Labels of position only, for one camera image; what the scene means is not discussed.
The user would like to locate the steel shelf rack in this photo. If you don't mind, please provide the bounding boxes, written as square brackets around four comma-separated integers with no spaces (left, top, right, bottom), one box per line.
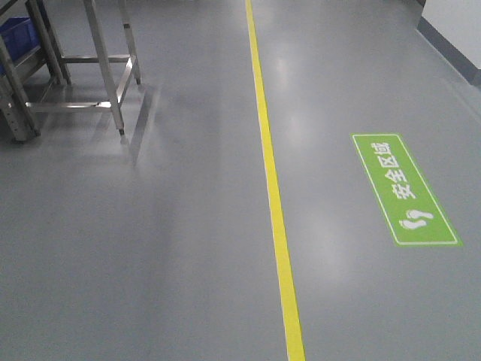
[1,1,71,143]

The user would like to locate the yellow floor line tape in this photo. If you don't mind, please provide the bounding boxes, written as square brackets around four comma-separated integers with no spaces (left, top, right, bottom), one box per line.
[245,1,306,360]

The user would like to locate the green safety floor sign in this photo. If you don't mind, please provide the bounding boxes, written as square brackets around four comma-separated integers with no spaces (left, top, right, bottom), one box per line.
[351,133,463,247]

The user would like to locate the blue plastic bin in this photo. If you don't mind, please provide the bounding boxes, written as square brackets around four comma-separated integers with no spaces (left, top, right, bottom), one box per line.
[1,17,40,63]

